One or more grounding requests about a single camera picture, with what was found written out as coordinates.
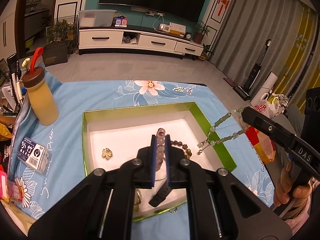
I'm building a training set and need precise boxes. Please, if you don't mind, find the black planter box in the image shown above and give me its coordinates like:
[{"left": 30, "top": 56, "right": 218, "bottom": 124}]
[{"left": 42, "top": 40, "right": 70, "bottom": 67}]

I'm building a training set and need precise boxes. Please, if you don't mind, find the small potted plant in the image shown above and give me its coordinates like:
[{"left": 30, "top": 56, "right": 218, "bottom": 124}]
[{"left": 200, "top": 44, "right": 214, "bottom": 61}]

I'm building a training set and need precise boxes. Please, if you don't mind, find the yellow bottle with brown lid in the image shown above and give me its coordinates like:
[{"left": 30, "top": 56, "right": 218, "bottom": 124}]
[{"left": 22, "top": 47, "right": 59, "bottom": 126}]

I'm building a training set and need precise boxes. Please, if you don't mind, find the red and yellow plastic bag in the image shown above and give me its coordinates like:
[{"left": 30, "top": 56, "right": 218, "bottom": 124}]
[{"left": 245, "top": 126, "right": 276, "bottom": 165}]

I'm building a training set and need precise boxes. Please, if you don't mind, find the red snack packet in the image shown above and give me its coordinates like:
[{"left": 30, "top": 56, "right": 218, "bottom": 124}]
[{"left": 0, "top": 171, "right": 24, "bottom": 203}]

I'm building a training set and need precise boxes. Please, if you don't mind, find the purple bead bracelet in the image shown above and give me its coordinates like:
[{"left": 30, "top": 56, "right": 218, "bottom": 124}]
[{"left": 154, "top": 128, "right": 167, "bottom": 172}]

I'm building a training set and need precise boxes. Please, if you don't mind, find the yellow patterned curtain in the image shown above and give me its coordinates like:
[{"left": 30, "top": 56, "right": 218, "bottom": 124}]
[{"left": 272, "top": 5, "right": 320, "bottom": 101}]

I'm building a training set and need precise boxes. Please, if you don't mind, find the white television cabinet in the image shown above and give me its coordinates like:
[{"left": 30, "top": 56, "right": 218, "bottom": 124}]
[{"left": 78, "top": 25, "right": 204, "bottom": 60}]

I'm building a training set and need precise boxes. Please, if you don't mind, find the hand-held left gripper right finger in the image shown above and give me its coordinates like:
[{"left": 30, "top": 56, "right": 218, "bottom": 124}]
[{"left": 165, "top": 135, "right": 293, "bottom": 240}]

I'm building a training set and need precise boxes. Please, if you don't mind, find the blue floral tablecloth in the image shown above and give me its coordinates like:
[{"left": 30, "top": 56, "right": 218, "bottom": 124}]
[{"left": 7, "top": 70, "right": 278, "bottom": 240}]

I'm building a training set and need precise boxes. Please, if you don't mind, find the brown bead bracelet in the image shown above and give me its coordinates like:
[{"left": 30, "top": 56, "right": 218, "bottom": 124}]
[{"left": 171, "top": 140, "right": 192, "bottom": 161}]

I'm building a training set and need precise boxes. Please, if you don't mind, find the clear toothpick box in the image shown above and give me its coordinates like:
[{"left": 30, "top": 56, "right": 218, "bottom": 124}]
[{"left": 18, "top": 137, "right": 52, "bottom": 175}]

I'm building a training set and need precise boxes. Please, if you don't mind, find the white plastic bag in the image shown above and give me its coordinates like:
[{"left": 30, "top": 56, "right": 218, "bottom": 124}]
[{"left": 251, "top": 92, "right": 288, "bottom": 119}]

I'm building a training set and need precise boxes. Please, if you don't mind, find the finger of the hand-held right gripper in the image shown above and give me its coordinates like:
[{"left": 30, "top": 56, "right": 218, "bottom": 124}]
[{"left": 241, "top": 107, "right": 298, "bottom": 155}]

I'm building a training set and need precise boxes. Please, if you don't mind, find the clear storage bin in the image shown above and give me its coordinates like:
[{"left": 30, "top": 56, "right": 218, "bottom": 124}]
[{"left": 78, "top": 9, "right": 117, "bottom": 28}]

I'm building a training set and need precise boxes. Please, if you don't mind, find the white power strip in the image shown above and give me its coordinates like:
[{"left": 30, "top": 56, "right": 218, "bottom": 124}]
[{"left": 131, "top": 7, "right": 165, "bottom": 16}]

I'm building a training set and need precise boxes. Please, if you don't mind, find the tall potted plant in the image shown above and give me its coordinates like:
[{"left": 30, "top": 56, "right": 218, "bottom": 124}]
[{"left": 194, "top": 21, "right": 212, "bottom": 44}]

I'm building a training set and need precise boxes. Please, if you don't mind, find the green cardboard box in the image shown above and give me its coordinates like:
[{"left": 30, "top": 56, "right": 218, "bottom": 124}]
[{"left": 82, "top": 102, "right": 237, "bottom": 222}]

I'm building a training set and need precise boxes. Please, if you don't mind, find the grey curtain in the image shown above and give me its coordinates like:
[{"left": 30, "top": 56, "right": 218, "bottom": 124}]
[{"left": 210, "top": 0, "right": 310, "bottom": 100}]

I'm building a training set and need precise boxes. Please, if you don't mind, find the person's right hand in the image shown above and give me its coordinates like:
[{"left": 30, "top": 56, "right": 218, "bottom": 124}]
[{"left": 273, "top": 161, "right": 313, "bottom": 214}]

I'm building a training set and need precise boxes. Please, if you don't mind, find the upright vacuum cleaner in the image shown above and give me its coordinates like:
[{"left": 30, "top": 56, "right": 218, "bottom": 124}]
[{"left": 224, "top": 39, "right": 272, "bottom": 101}]

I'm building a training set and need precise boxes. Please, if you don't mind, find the yellow and white box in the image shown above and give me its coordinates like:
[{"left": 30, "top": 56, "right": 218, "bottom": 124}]
[{"left": 169, "top": 22, "right": 187, "bottom": 34}]

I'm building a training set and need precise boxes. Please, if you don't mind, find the cluster of green plants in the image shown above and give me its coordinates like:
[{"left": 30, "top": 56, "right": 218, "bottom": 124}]
[{"left": 46, "top": 19, "right": 77, "bottom": 43}]

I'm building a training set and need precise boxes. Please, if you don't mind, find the black watch strap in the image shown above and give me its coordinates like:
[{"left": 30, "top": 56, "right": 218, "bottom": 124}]
[{"left": 148, "top": 172, "right": 175, "bottom": 207}]

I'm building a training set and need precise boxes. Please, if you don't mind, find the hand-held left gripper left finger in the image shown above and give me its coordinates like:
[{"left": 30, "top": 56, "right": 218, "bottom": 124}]
[{"left": 27, "top": 134, "right": 157, "bottom": 240}]

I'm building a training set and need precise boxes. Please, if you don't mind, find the person's right forearm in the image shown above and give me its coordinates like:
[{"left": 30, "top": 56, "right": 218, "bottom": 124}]
[{"left": 275, "top": 197, "right": 316, "bottom": 233}]

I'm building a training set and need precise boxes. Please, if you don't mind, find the green bead bracelet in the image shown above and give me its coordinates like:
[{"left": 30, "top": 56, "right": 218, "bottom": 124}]
[{"left": 197, "top": 107, "right": 250, "bottom": 155}]

